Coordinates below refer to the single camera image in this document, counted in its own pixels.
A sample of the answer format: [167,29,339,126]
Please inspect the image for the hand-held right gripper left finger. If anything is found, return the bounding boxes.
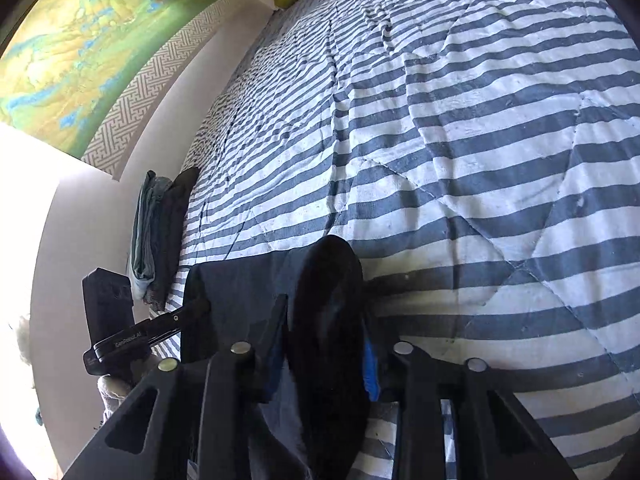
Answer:
[62,296,290,480]

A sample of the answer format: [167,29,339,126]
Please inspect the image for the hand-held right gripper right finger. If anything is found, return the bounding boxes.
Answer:
[364,337,576,480]

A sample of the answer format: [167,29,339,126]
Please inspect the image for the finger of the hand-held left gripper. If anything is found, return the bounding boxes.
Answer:
[147,299,211,347]

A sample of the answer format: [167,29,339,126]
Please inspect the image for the black pants with gold print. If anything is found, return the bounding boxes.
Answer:
[179,235,383,480]

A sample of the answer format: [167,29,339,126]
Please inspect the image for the person's left hand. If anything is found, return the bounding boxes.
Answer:
[96,357,151,423]

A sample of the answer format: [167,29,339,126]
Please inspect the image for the blue grey folded cloth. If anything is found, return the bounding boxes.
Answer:
[129,170,173,300]

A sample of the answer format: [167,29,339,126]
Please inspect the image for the dark grey folded cloth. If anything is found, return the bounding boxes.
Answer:
[144,166,201,312]

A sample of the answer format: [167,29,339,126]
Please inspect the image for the blue white striped bed blanket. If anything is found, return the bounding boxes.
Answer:
[150,0,640,480]

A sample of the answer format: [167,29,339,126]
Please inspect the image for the wall map poster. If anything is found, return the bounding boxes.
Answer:
[0,0,241,182]

